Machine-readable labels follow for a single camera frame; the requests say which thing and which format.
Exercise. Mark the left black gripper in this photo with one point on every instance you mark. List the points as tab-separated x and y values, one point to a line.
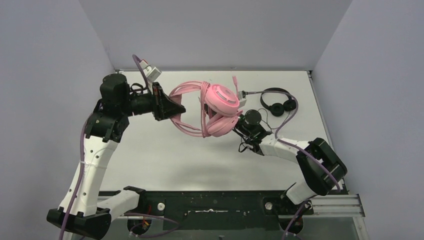
157	101

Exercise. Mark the black on-ear headphones with cable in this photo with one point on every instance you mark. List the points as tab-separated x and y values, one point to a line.
287	108

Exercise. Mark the pink over-ear headphones with cable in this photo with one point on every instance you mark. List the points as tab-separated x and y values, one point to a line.
219	113

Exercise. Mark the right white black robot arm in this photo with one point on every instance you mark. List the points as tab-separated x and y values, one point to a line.
321	168

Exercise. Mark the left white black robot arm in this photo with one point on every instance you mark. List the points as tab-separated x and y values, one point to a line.
100	136

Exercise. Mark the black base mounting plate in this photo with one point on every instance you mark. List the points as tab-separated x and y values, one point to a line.
189	210

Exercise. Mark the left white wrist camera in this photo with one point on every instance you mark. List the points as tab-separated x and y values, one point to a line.
151	72

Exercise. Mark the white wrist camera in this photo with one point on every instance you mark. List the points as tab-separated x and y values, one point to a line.
151	72
242	97

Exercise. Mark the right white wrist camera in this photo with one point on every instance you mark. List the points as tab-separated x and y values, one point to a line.
242	97

